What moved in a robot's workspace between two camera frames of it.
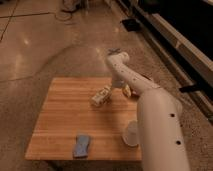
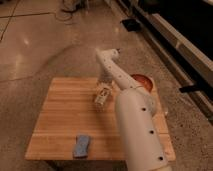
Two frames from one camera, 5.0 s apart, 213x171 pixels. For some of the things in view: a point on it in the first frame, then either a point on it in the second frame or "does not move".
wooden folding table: x=70 y=125 does not move
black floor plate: x=131 y=24 does not move
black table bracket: x=189 y=89 does not move
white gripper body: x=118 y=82 to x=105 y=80
